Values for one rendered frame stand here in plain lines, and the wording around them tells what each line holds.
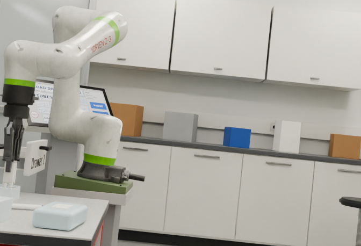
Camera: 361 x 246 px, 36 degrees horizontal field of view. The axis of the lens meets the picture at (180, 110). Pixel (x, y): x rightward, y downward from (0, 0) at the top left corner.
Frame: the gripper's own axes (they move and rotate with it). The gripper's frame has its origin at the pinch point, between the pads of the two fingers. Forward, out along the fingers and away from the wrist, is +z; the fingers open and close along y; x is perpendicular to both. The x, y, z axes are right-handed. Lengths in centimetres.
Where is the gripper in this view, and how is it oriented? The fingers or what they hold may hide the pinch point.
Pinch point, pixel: (9, 172)
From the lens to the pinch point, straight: 176.7
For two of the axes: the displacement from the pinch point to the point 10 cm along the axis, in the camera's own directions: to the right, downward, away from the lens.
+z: -1.0, 9.9, -0.3
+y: 0.0, 0.3, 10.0
